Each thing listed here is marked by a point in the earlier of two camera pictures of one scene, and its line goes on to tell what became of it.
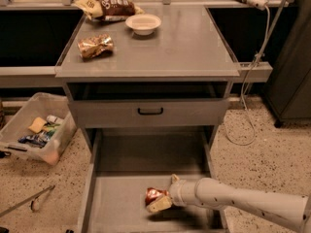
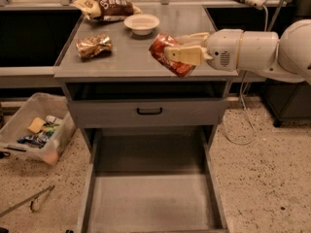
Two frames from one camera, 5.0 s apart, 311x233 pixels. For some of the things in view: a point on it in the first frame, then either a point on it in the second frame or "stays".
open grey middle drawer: [124, 162] stays
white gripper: [178, 191] -> [222, 48]
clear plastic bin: [42, 129] stays
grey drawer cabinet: [154, 89] stays
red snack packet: [153, 194] -> [157, 50]
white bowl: [143, 23] stays
